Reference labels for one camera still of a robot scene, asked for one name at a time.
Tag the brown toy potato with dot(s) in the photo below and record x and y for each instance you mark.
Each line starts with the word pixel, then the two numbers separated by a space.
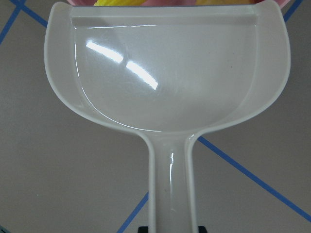
pixel 220 2

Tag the beige plastic dustpan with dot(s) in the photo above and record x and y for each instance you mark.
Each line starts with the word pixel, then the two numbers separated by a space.
pixel 168 75

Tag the yellow toy corn cob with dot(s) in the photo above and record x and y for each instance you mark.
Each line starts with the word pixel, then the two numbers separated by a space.
pixel 119 2

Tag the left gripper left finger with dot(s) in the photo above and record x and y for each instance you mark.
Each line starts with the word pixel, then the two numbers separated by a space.
pixel 143 229

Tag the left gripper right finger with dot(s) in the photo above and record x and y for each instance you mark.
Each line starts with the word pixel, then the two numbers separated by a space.
pixel 202 229

